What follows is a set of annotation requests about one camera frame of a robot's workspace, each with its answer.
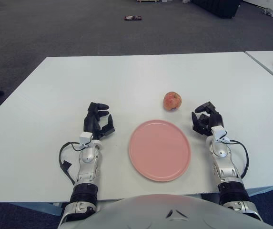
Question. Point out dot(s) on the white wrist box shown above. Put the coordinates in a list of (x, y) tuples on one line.
[(85, 138), (218, 133)]

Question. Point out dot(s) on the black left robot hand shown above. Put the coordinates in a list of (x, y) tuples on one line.
[(91, 121)]

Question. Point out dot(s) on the red apple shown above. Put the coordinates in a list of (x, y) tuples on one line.
[(172, 101)]

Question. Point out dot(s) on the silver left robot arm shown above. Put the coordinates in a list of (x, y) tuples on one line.
[(87, 167)]

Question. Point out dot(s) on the grey quadruped robot toy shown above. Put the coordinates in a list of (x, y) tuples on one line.
[(270, 12)]

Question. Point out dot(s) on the grey robot torso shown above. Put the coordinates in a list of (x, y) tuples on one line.
[(162, 214)]

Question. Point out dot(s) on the black furniture block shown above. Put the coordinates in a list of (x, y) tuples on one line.
[(222, 8)]

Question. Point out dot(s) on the small dark floor object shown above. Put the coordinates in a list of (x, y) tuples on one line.
[(133, 18)]

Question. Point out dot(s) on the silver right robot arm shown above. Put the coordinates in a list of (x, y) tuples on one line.
[(224, 164)]

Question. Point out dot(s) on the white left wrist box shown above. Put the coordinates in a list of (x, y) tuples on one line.
[(85, 138)]

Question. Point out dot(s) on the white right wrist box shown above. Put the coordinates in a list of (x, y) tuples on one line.
[(218, 133)]

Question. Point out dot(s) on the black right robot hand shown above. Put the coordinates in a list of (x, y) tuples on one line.
[(216, 120)]

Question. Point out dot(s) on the pink round plate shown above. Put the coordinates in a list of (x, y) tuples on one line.
[(158, 150)]

